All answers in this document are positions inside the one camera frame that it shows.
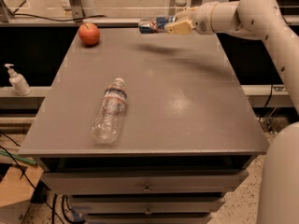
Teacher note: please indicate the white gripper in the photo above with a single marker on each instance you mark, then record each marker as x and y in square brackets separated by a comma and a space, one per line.
[202, 20]

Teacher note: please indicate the red bull can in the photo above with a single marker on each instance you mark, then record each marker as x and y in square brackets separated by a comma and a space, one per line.
[155, 25]

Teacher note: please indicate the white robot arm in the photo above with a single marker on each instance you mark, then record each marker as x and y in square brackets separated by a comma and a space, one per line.
[262, 20]

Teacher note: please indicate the red apple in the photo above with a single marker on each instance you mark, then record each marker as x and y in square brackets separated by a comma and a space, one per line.
[89, 33]

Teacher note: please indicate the grey drawer cabinet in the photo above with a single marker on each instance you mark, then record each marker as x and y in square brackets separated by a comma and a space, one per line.
[187, 137]

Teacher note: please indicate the clear plastic water bottle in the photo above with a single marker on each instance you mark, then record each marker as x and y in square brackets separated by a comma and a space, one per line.
[108, 121]

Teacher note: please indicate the white pump dispenser bottle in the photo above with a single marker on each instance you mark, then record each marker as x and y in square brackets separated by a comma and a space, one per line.
[17, 81]

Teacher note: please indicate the green rod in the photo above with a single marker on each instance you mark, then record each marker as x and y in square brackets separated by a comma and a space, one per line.
[18, 158]

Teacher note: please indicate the cardboard box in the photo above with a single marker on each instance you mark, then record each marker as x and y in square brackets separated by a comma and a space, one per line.
[16, 193]

